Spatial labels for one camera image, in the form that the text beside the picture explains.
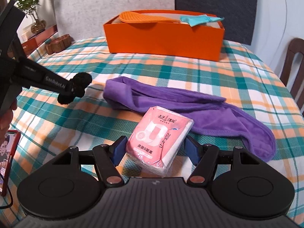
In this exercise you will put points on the red cased smartphone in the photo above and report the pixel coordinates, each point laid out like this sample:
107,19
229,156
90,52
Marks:
8,149

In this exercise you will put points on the plaid tablecloth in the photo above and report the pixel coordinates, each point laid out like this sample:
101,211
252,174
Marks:
47,128

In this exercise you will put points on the brown wooden coaster stack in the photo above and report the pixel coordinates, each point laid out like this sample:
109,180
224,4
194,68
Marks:
59,44

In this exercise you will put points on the pink tissue packet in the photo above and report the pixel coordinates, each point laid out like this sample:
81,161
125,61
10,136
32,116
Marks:
157,138

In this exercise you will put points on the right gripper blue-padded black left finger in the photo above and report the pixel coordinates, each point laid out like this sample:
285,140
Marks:
107,158

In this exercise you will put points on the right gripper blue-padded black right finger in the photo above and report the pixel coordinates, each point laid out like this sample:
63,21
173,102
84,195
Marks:
204,158

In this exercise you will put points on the orange honeycomb silicone mat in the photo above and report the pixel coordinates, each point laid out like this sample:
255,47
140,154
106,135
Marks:
131,17

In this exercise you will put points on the person's left hand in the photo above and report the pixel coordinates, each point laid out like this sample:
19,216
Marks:
6,119

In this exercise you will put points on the purple microfiber cloth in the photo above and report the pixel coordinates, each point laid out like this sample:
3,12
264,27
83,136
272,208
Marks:
212,115

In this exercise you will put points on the orange cardboard box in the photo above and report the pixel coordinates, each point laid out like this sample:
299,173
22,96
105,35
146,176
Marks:
173,39

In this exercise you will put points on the teal wet wipes packet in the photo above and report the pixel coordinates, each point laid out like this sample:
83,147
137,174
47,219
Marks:
194,20

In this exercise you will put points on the dark grey felt panel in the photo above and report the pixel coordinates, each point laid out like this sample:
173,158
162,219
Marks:
239,15

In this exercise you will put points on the light grey felt panel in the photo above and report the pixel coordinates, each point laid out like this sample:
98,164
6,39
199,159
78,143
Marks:
84,19

